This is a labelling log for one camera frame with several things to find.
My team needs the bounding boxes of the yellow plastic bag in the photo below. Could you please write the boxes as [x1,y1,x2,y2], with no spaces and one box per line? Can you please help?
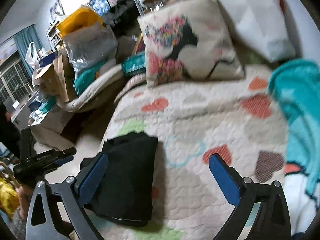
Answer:
[57,5,103,38]

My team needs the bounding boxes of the black pants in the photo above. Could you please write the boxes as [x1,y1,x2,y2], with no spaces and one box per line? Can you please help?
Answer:
[84,132,158,227]

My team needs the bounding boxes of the clear plastic storage bag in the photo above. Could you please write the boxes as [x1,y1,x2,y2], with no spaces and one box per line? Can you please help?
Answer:
[62,22,118,77]

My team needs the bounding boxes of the turquoise fleece blanket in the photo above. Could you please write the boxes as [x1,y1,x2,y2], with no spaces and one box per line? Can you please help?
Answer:
[268,59,319,195]

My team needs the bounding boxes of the heart patterned quilted bedspread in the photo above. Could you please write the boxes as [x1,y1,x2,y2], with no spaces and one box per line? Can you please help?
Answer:
[92,64,287,239]

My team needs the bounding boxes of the person in black clothing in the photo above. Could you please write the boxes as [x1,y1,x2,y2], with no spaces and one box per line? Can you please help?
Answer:
[0,101,20,159]

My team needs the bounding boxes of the grey knit sleeve forearm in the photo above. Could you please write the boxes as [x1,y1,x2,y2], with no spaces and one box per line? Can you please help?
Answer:
[9,206,27,240]

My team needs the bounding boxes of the blue curtain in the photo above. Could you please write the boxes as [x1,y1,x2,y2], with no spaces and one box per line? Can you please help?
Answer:
[14,24,43,77]

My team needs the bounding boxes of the white plastic bag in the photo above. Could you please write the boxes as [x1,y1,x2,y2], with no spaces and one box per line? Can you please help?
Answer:
[25,42,40,70]

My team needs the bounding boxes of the white pillow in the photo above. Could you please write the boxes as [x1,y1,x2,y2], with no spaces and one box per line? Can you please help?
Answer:
[217,0,296,63]

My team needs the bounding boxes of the person's left hand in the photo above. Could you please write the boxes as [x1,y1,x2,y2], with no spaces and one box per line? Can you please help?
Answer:
[17,185,33,221]

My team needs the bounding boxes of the teal wipes package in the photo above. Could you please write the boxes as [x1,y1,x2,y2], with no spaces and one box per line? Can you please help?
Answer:
[121,51,145,77]

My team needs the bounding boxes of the cream printed throw pillow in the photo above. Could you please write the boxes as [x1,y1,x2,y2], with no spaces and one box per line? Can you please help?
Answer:
[138,0,245,88]

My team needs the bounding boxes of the brown cardboard box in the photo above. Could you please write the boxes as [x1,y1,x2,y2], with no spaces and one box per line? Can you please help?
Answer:
[32,54,76,102]

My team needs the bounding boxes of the cream folded duvet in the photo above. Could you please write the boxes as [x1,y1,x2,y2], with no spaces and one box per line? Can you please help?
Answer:
[56,64,124,113]

